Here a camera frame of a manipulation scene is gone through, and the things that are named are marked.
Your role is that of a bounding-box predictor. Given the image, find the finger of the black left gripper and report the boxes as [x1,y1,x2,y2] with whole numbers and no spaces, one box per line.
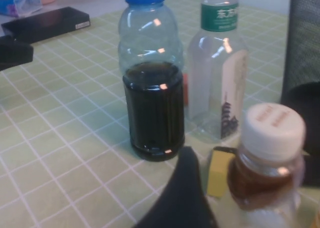
[0,35,34,71]

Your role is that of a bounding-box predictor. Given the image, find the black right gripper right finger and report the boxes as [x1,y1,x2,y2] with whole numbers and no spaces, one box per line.
[283,82,320,188]

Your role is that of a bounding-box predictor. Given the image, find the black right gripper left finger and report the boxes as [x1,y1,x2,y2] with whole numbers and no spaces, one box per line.
[132,146,218,228]

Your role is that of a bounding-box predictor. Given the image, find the brown tea bottle white cap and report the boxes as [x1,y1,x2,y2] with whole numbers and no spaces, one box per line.
[226,103,308,228]

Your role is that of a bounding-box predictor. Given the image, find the clear bottle green label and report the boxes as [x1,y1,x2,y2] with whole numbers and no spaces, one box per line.
[186,0,251,142]

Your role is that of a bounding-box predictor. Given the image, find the black mesh wastebasket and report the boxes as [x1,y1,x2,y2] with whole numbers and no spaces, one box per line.
[279,0,320,108]

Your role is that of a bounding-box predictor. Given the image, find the flat black rectangular box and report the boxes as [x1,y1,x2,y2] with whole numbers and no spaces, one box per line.
[1,7,91,45]

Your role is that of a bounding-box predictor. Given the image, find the yellow cube block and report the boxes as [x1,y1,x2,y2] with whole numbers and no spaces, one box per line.
[206,146,236,197]

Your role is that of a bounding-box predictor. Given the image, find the blue white tissue pack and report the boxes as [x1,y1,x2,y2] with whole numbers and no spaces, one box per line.
[0,0,43,18]

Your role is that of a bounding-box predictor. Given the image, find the dark liquid bottle blue cap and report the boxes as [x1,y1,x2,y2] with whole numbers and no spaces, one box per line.
[117,0,187,162]

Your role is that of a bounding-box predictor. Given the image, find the green white checkered tablecloth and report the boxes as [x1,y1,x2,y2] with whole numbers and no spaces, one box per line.
[0,0,320,228]

